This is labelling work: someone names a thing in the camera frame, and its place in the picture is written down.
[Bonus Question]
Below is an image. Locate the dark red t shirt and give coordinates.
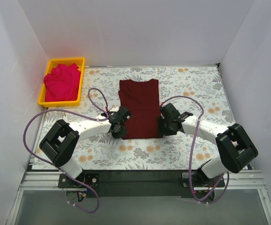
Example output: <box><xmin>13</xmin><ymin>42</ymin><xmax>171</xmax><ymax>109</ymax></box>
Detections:
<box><xmin>118</xmin><ymin>79</ymin><xmax>161</xmax><ymax>140</ymax></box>

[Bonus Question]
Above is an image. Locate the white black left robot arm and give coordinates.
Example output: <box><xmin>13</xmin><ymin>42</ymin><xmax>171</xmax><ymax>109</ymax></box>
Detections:
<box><xmin>39</xmin><ymin>112</ymin><xmax>131</xmax><ymax>188</ymax></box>

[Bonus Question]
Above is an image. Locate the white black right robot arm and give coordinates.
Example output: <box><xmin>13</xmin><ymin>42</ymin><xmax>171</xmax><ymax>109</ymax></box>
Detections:
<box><xmin>157</xmin><ymin>112</ymin><xmax>258</xmax><ymax>187</ymax></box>

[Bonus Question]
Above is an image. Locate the floral patterned table mat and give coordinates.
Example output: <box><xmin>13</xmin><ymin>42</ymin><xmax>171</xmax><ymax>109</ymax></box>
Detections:
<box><xmin>38</xmin><ymin>66</ymin><xmax>235</xmax><ymax>170</ymax></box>

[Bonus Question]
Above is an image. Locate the yellow plastic bin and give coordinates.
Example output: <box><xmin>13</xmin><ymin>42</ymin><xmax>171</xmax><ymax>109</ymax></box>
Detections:
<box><xmin>38</xmin><ymin>58</ymin><xmax>85</xmax><ymax>108</ymax></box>

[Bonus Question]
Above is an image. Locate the bright pink t shirt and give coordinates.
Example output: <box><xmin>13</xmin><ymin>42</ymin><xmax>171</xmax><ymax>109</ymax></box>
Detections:
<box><xmin>44</xmin><ymin>63</ymin><xmax>81</xmax><ymax>102</ymax></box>

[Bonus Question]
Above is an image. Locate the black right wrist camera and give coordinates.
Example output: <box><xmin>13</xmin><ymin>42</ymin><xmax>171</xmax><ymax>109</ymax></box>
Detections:
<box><xmin>160</xmin><ymin>103</ymin><xmax>181</xmax><ymax>120</ymax></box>

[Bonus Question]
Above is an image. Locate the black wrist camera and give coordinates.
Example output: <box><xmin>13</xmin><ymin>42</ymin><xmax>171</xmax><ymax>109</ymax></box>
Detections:
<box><xmin>160</xmin><ymin>103</ymin><xmax>181</xmax><ymax>120</ymax></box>
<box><xmin>117</xmin><ymin>106</ymin><xmax>132</xmax><ymax>123</ymax></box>

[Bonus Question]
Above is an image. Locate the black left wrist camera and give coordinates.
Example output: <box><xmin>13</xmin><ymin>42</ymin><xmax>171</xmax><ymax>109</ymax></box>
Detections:
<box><xmin>117</xmin><ymin>106</ymin><xmax>132</xmax><ymax>123</ymax></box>

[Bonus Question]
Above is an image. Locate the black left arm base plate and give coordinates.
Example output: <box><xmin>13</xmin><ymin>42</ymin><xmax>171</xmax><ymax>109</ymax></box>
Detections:
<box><xmin>58</xmin><ymin>172</ymin><xmax>100</xmax><ymax>188</ymax></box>

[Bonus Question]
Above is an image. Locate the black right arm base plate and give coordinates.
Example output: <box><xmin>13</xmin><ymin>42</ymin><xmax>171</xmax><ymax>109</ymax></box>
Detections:
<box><xmin>178</xmin><ymin>170</ymin><xmax>226</xmax><ymax>190</ymax></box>

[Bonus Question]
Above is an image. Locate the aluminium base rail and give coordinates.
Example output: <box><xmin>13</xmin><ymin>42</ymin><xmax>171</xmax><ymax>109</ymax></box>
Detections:
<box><xmin>19</xmin><ymin>170</ymin><xmax>267</xmax><ymax>190</ymax></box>

